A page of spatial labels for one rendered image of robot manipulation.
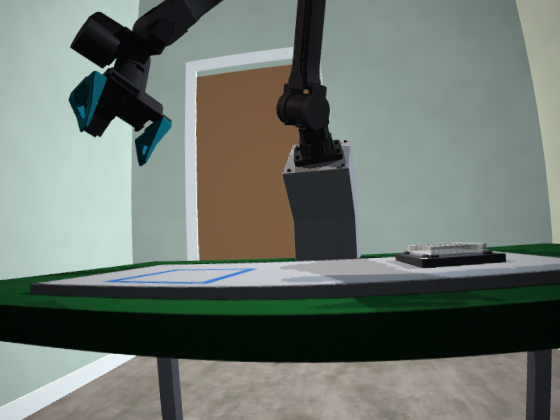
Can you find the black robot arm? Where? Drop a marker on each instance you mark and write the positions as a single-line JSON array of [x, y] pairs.
[[100, 37]]

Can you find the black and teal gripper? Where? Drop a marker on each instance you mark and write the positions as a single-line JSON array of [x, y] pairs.
[[110, 92]]

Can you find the white well plate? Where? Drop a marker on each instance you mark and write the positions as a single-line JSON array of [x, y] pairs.
[[450, 249]]

